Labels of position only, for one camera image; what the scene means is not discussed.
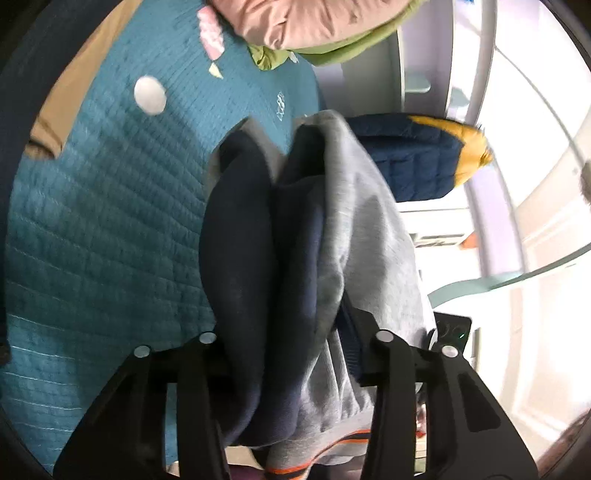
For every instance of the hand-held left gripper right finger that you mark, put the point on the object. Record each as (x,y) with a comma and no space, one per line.
(369,350)

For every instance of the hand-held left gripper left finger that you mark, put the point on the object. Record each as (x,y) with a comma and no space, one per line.
(198,369)

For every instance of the grey and navy zip jacket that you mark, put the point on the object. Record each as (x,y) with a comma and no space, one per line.
(300,254)

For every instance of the teal candy print bed sheet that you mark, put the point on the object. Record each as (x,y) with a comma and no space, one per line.
(115,230)

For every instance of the yellow and navy puffer jacket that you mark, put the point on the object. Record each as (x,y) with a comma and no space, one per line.
(415,161)

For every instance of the green quilt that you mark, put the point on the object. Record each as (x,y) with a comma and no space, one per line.
(360,48)

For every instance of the beige cloth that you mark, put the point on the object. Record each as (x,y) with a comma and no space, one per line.
(69,101)

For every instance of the pink quilt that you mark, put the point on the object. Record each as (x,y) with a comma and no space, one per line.
(300,23)

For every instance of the bunk bed frame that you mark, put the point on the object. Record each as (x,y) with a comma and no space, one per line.
(461,288)

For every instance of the white wall shelf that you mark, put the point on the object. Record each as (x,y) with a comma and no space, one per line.
(415,55)

